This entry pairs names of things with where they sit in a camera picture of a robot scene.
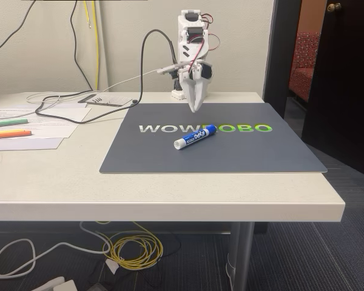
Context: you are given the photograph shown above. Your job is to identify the red patterned chair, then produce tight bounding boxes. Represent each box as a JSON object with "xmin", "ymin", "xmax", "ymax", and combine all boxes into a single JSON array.
[{"xmin": 288, "ymin": 31, "xmax": 322, "ymax": 103}]

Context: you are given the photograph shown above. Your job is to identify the black door frame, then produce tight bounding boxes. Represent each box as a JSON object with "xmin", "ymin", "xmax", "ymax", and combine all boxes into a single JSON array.
[{"xmin": 262, "ymin": 0, "xmax": 303, "ymax": 118}]

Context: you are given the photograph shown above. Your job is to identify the thin black hanging cable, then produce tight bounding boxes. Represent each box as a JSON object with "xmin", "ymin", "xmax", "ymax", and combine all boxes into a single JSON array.
[{"xmin": 70, "ymin": 0, "xmax": 94, "ymax": 92}]

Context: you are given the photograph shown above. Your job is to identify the printed white paper sheet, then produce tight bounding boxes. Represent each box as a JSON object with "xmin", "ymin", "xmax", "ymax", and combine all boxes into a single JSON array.
[{"xmin": 0, "ymin": 104, "xmax": 89, "ymax": 139}]

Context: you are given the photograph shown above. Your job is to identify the black camera cable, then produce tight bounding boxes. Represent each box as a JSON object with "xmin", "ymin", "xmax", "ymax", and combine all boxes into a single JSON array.
[{"xmin": 35, "ymin": 28, "xmax": 178, "ymax": 124}]

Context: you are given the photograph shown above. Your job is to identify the white floor cable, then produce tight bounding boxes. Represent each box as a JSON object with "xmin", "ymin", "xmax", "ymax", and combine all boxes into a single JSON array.
[{"xmin": 0, "ymin": 221, "xmax": 112, "ymax": 278}]

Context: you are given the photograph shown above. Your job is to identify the yellow cable on wall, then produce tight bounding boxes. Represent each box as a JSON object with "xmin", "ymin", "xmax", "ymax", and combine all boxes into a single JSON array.
[{"xmin": 84, "ymin": 0, "xmax": 100, "ymax": 92}]

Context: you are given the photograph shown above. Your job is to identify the white card with black print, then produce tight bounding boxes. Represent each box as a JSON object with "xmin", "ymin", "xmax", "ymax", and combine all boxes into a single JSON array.
[{"xmin": 78, "ymin": 93, "xmax": 133, "ymax": 108}]

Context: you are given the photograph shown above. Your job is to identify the black cable on wall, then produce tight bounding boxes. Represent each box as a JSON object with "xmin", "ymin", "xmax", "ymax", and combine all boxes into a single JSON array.
[{"xmin": 0, "ymin": 0, "xmax": 37, "ymax": 56}]

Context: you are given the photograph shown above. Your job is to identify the orange highlighter pen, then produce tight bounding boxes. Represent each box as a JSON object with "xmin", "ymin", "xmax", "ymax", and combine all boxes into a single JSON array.
[{"xmin": 0, "ymin": 130, "xmax": 32, "ymax": 140}]

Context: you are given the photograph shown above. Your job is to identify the green highlighter pen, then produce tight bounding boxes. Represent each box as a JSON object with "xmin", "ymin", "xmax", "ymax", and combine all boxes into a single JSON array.
[{"xmin": 0, "ymin": 118, "xmax": 29, "ymax": 129}]

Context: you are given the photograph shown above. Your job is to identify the dark door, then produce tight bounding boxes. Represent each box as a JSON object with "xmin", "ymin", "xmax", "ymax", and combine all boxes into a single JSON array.
[{"xmin": 301, "ymin": 0, "xmax": 364, "ymax": 180}]

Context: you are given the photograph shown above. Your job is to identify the yellow coiled cable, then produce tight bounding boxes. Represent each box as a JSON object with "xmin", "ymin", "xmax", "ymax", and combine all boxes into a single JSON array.
[{"xmin": 95, "ymin": 220, "xmax": 164, "ymax": 271}]

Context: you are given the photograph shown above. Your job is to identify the white gripper camera stick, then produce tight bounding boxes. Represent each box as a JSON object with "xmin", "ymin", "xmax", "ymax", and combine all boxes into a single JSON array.
[{"xmin": 157, "ymin": 62, "xmax": 186, "ymax": 75}]

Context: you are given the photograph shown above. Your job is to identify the white cable on table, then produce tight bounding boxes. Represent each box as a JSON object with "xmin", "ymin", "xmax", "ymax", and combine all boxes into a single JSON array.
[{"xmin": 26, "ymin": 68, "xmax": 159, "ymax": 105}]

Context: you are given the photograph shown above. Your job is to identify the grey metal table leg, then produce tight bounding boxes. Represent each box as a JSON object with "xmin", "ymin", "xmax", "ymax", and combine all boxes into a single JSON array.
[{"xmin": 225, "ymin": 221, "xmax": 256, "ymax": 291}]

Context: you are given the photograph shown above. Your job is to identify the blue whiteboard marker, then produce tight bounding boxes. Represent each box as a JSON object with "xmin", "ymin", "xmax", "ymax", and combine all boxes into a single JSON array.
[{"xmin": 173, "ymin": 124, "xmax": 218, "ymax": 151}]

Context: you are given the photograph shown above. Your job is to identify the plain white paper sheet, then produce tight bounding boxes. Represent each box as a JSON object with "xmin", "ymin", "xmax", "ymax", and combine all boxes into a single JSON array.
[
  {"xmin": 36, "ymin": 107, "xmax": 93, "ymax": 124},
  {"xmin": 0, "ymin": 137, "xmax": 65, "ymax": 152}
]

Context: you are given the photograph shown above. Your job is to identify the white power adapter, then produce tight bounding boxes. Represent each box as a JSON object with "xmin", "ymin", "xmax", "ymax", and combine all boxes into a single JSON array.
[{"xmin": 33, "ymin": 275, "xmax": 77, "ymax": 291}]

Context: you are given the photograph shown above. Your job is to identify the dark grey WOWROBO mat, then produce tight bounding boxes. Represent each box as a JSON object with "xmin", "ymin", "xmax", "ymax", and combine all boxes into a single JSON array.
[{"xmin": 99, "ymin": 102, "xmax": 329, "ymax": 175}]

